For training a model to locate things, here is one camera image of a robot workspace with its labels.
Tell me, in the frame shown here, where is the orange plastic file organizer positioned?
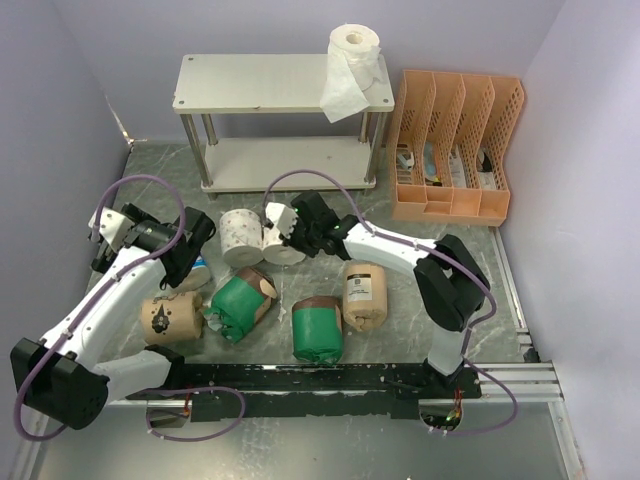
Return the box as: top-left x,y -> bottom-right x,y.
386,70 -> 525,227

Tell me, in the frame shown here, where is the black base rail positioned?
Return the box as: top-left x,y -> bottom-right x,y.
124,362 -> 484,424

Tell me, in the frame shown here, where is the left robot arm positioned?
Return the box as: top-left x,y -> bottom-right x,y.
10,203 -> 216,430

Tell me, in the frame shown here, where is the green wrapped roll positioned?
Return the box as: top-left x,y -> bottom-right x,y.
291,296 -> 344,366
204,267 -> 278,343

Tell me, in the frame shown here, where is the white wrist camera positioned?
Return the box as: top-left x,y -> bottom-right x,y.
264,202 -> 298,239
88,208 -> 134,252

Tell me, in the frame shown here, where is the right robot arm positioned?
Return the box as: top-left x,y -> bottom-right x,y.
265,191 -> 497,398

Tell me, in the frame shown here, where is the rose-print roll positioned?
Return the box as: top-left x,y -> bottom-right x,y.
219,209 -> 264,268
262,226 -> 306,266

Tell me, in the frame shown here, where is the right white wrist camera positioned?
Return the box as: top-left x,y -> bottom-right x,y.
264,202 -> 298,239

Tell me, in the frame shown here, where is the aluminium extrusion rail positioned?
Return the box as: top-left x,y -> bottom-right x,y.
469,329 -> 566,404

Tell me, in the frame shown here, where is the tan wrapped roll with label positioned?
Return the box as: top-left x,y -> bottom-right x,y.
342,263 -> 388,332

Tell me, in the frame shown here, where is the brown wrapped roll black print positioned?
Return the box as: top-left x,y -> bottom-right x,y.
139,291 -> 204,345

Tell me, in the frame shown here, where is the green wrapped roll right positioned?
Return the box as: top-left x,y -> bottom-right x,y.
291,296 -> 344,366

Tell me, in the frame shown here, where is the plain white paper towel roll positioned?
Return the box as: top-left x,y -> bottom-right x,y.
319,24 -> 383,123

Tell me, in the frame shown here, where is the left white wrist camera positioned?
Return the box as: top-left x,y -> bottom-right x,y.
88,208 -> 134,252

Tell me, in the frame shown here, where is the white two-tier shelf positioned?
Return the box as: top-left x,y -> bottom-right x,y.
172,54 -> 394,198

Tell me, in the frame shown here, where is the blue Tempo wrapped roll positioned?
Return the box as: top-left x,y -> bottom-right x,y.
175,255 -> 212,292

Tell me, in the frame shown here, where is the green wrapped roll left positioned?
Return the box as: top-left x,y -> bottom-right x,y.
204,267 -> 278,343

